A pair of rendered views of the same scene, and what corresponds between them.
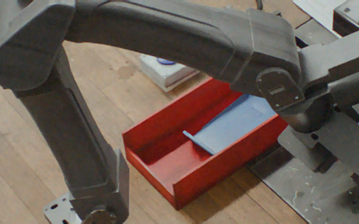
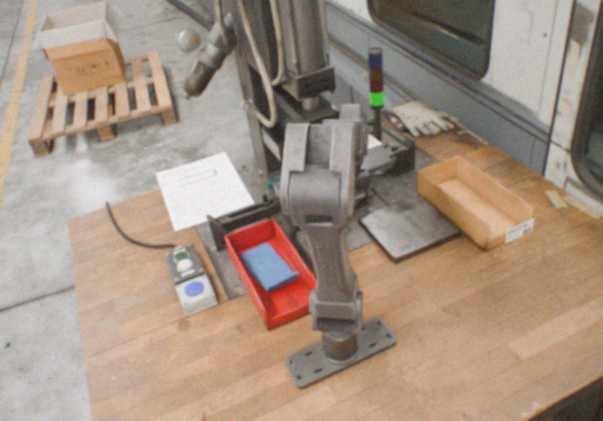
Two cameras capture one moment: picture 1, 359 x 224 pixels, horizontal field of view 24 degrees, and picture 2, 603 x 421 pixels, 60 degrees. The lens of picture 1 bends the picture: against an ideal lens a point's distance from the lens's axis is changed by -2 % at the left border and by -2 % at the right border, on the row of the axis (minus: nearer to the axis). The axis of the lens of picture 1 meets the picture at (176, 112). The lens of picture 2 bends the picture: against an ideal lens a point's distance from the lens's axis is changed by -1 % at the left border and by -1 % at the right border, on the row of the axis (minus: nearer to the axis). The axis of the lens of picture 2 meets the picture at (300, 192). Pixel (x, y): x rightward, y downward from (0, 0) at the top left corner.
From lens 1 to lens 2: 0.90 m
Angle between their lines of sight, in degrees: 57
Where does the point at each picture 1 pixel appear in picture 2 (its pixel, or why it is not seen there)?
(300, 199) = not seen: hidden behind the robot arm
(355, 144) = (377, 154)
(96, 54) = (152, 343)
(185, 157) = (282, 298)
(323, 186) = not seen: hidden behind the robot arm
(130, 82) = (195, 323)
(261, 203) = not seen: hidden behind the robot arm
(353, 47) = (350, 109)
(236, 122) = (266, 268)
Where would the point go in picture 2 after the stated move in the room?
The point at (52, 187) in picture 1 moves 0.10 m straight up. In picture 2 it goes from (276, 382) to (267, 346)
